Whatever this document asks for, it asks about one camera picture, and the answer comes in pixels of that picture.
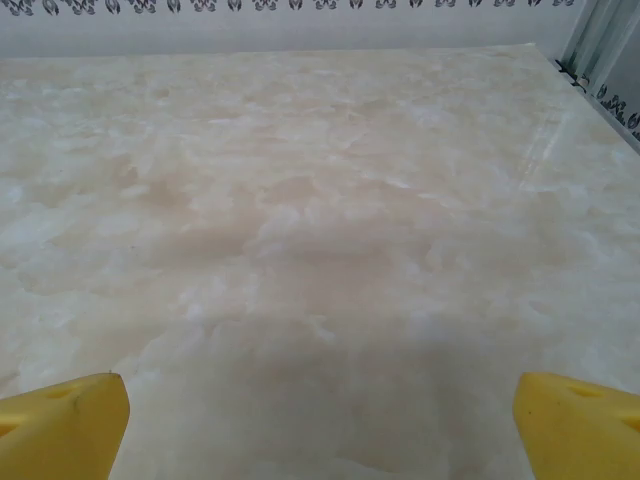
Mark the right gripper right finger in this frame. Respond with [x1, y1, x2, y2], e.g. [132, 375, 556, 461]
[513, 371, 640, 480]

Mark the aluminium frame post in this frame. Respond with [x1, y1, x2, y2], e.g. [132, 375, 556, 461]
[562, 0, 640, 96]

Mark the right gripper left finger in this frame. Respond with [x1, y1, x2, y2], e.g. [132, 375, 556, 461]
[0, 372, 131, 480]

